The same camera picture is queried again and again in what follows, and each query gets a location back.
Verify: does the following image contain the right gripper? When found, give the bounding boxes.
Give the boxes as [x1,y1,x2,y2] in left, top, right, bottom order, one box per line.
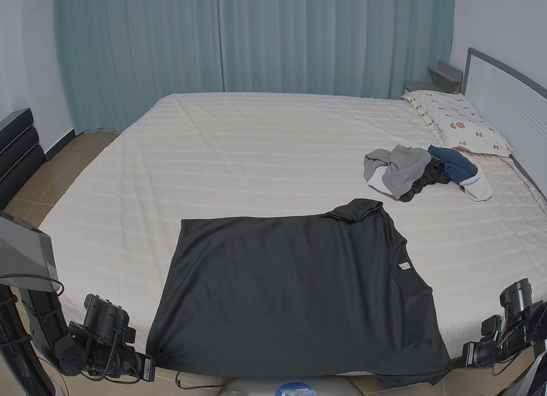
[462,339,500,369]

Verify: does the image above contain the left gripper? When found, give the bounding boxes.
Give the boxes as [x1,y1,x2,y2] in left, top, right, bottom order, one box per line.
[103,343,155,383]

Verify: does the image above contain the black T-shirt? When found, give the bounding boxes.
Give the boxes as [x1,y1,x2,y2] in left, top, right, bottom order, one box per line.
[145,199,451,388]

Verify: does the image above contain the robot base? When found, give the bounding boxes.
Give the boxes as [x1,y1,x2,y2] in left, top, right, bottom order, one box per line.
[216,379,355,396]

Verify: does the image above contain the pile of clothes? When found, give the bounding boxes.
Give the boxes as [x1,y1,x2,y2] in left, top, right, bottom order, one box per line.
[362,144,493,203]

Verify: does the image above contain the bed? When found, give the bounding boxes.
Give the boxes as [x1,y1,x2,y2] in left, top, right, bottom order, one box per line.
[38,47,547,382]

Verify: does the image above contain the white printed pillow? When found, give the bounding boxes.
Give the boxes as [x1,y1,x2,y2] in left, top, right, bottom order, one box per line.
[402,90,515,158]

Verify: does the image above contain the black chest of drawers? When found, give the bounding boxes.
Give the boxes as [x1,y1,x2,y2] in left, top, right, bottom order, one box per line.
[0,108,45,211]

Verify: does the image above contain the grey bedside table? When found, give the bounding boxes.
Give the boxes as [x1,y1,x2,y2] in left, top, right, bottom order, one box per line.
[404,60,464,96]

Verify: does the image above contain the blue-green curtain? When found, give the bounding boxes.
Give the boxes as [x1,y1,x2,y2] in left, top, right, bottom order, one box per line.
[53,0,456,134]

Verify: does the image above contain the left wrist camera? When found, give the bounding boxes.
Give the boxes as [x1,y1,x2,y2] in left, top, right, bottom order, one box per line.
[82,293,137,346]

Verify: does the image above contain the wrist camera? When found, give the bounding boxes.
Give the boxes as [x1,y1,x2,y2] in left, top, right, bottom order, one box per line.
[82,293,137,346]
[482,278,535,339]

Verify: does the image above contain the black cable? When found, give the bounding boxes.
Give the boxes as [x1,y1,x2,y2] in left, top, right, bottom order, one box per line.
[175,370,225,389]

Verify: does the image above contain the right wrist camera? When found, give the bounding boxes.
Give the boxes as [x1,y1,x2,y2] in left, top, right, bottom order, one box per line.
[482,278,535,339]

